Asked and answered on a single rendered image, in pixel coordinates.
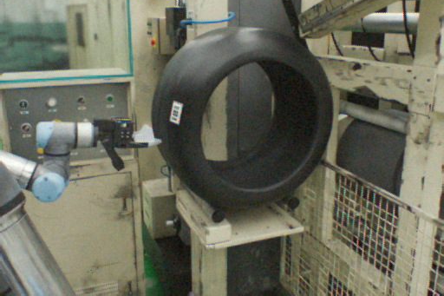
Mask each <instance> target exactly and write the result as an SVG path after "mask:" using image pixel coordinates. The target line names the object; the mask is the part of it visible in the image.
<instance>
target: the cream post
mask: <svg viewBox="0 0 444 296"><path fill-rule="evenodd" d="M189 10H193V20H196V21H206V20H217V19H225V18H228V0H186V19H188V11H189ZM193 27H194V31H191V30H188V25H187V43H189V42H190V41H191V40H192V39H194V38H196V36H199V35H202V34H204V33H206V32H207V31H212V30H216V29H219V28H223V27H228V21H227V22H223V23H194V24H193ZM201 142H202V147H203V150H204V155H205V157H206V159H209V160H214V161H224V160H227V77H226V78H225V80H223V81H222V82H221V83H220V84H219V85H218V87H217V88H216V89H215V90H214V91H213V92H212V96H211V97H210V99H209V101H208V103H207V105H206V108H205V110H204V115H203V119H202V123H201ZM191 236H192V272H193V293H196V294H197V295H199V296H227V247H224V248H217V249H213V250H210V251H206V250H205V249H204V247H203V245H201V243H200V241H199V240H198V238H197V237H196V235H195V233H193V231H192V229H191Z"/></svg>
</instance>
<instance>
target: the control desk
mask: <svg viewBox="0 0 444 296"><path fill-rule="evenodd" d="M94 117H98V119H110V120H113V119H112V118H113V117H130V120H131V122H133V123H134V131H137V122H136V109H135V94H134V77H133V76H118V77H103V78H89V79H75V80H61V81H46V82H4V83H0V133H1V138H2V144H3V151H5V152H7V153H10V154H13V155H17V156H19V157H22V158H25V159H27V160H29V161H33V162H36V163H38V164H41V165H43V148H38V147H37V146H36V126H37V124H38V123H39V122H90V123H91V125H92V124H93V123H94ZM114 150H115V151H116V152H117V154H118V155H119V157H121V159H122V160H123V162H124V163H125V165H124V167H125V168H123V169H122V170H121V171H117V170H116V169H114V167H113V166H112V162H111V159H110V157H109V155H108V154H107V150H105V148H104V147H103V146H102V143H101V142H100V141H98V145H97V148H92V147H90V148H71V158H70V179H69V184H68V186H67V187H65V189H64V190H63V193H62V194H61V196H60V198H59V199H57V200H56V201H54V202H40V201H39V200H38V199H37V198H36V197H35V196H34V195H33V193H32V192H30V191H28V190H24V189H22V191H23V193H24V194H25V197H26V202H25V205H24V208H25V210H26V212H27V214H28V215H29V217H30V218H31V220H32V221H33V222H34V226H36V229H37V231H38V233H39V234H40V235H41V236H42V239H43V241H45V243H46V246H47V247H48V249H49V251H50V252H51V253H52V255H53V256H54V259H55V261H56V262H57V265H58V266H59V267H60V268H61V270H62V273H63V274H64V275H65V277H66V279H67V281H68V282H69V284H70V285H71V287H72V289H74V293H75V294H76V296H146V294H145V280H144V252H143V238H142V224H141V209H140V182H139V159H138V158H139V151H138V149H137V148H127V149H124V148H116V147H114Z"/></svg>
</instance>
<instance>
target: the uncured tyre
mask: <svg viewBox="0 0 444 296"><path fill-rule="evenodd" d="M253 62H256V63H257V64H258V65H259V66H260V67H261V68H262V69H263V70H264V72H265V74H266V75H267V76H268V77H269V79H270V83H271V86H272V88H273V93H274V113H273V116H272V118H271V122H270V126H269V127H268V129H267V130H266V134H264V136H263V138H262V139H261V141H260V142H258V144H257V145H256V146H255V147H253V148H252V149H251V150H249V151H248V152H247V153H245V154H244V155H241V156H239V157H237V158H235V159H229V160H224V161H214V160H209V159H206V157H205V155H204V150H203V147H202V142H201V123H202V119H203V115H204V110H205V108H206V105H207V103H208V101H209V99H210V97H211V96H212V92H213V91H214V90H215V89H216V88H217V87H218V85H219V84H220V83H221V82H222V81H223V80H225V78H226V77H227V76H228V75H230V74H231V73H232V72H233V71H235V70H236V69H238V68H241V67H242V66H245V65H246V64H247V63H253ZM173 101H176V102H178V103H180V104H183V106H182V110H181V113H180V124H179V125H178V124H176V123H174V122H170V118H171V111H172V107H173ZM333 119H334V102H333V96H332V93H331V88H330V82H329V80H328V77H327V76H326V72H325V71H324V70H323V68H322V65H321V64H320V62H319V61H318V60H317V59H316V57H315V56H314V55H313V54H312V53H311V52H310V51H309V50H308V49H307V48H306V47H304V46H303V45H302V44H301V43H299V42H298V41H297V40H295V39H294V38H292V37H290V36H287V35H285V34H284V33H282V32H280V31H275V30H269V29H264V28H253V27H223V28H219V29H216V30H212V31H207V32H206V33H204V34H202V35H199V36H196V38H194V39H192V40H191V41H190V42H189V43H187V44H185V45H184V47H183V48H180V50H179V51H177V52H176V53H175V56H173V57H172V60H170V61H169V63H168V64H167V66H166V67H165V68H164V69H163V72H162V74H161V76H160V78H159V81H158V83H157V85H156V88H155V92H154V95H153V101H152V108H151V123H152V129H153V135H154V138H156V139H160V140H161V143H159V144H158V145H157V147H158V149H159V151H160V154H161V155H162V156H163V159H164V160H165V162H166V163H167V165H168V166H169V167H170V168H171V169H172V171H174V173H175V174H176V175H178V177H179V178H180V180H181V181H182V182H183V183H184V184H185V185H186V186H187V187H188V188H189V189H190V190H191V191H192V192H194V193H195V194H196V195H197V196H200V197H202V198H203V199H204V200H207V201H208V202H210V203H212V204H216V205H219V206H221V207H226V208H235V209H250V208H260V207H264V206H267V205H270V204H273V203H274V202H276V201H279V200H282V199H283V198H284V197H286V195H289V194H290V193H292V192H294V191H295V190H296V189H297V188H298V187H300V186H301V185H302V183H304V182H305V181H306V179H308V178H309V176H310V175H311V174H312V172H313V171H314V169H315V168H316V167H317V165H318V162H320V161H321V159H322V158H323V154H324V152H325V150H326V146H327V145H328V142H329V140H330V133H331V130H332V125H333Z"/></svg>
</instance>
